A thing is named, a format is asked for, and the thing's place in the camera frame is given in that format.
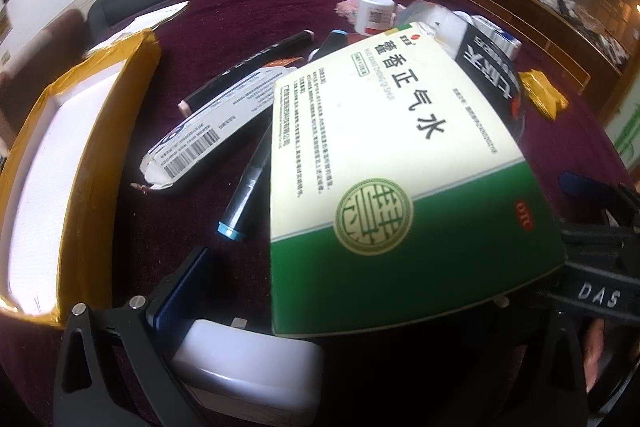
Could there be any white paper booklet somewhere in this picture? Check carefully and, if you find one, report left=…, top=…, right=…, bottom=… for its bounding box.
left=85, top=1, right=189, bottom=57

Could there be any large white plastic bottle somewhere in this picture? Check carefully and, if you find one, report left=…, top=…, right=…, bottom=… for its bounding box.
left=395, top=0, right=471, bottom=58

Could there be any pink fluffy pompom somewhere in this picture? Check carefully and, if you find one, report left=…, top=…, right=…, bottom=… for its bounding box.
left=334, top=0, right=359, bottom=22

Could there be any maroon armchair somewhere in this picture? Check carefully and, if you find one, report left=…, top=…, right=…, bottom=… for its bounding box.
left=1, top=9, right=89, bottom=156

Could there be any white blue barcode box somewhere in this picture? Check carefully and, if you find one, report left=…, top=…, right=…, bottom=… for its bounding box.
left=140, top=66, right=295, bottom=191

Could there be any yellow taped cardboard tray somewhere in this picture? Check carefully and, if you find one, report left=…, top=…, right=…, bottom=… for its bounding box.
left=1, top=29, right=160, bottom=329

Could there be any white pill bottle red label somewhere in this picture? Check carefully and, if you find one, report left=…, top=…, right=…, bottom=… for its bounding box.
left=354, top=0, right=396, bottom=36

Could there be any black marker pink cap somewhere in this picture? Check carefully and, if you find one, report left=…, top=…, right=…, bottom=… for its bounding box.
left=178, top=29, right=314, bottom=117

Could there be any black foil snack pouch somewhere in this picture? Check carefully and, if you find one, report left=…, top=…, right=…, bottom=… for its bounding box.
left=454, top=23, right=525, bottom=143

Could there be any yellow foil packet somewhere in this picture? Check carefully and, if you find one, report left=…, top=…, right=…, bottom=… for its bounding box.
left=518, top=69, right=568, bottom=121

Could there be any green white medicine box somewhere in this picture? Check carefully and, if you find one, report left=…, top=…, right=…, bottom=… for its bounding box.
left=270, top=23, right=565, bottom=338

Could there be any black marker blue cap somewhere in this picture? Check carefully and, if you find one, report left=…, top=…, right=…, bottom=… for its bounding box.
left=217, top=124, right=272, bottom=242

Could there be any white blue medicine box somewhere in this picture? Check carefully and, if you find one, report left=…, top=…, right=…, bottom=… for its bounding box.
left=471, top=15, right=522, bottom=61

